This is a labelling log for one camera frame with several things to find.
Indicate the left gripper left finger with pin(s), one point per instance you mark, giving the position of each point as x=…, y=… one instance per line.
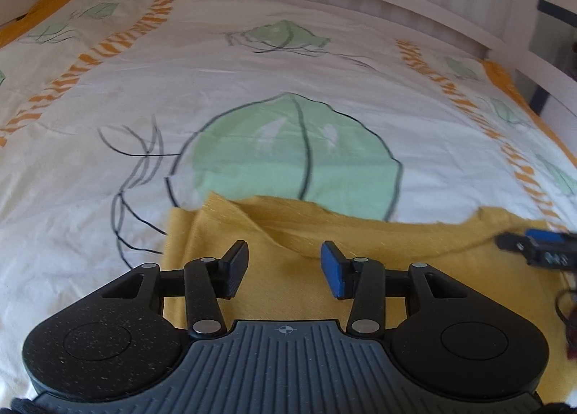
x=207, y=280

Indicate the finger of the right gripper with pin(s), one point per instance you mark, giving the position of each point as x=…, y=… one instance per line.
x=548, y=236
x=539, y=254

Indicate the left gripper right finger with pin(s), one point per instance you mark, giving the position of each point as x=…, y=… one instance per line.
x=360, y=280

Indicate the mustard yellow knit garment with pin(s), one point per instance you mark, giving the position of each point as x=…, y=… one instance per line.
x=293, y=245

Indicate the white leaf-print duvet cover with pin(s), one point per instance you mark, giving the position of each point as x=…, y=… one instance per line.
x=138, y=131

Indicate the orange bed sheet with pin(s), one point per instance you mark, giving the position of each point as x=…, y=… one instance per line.
x=38, y=13

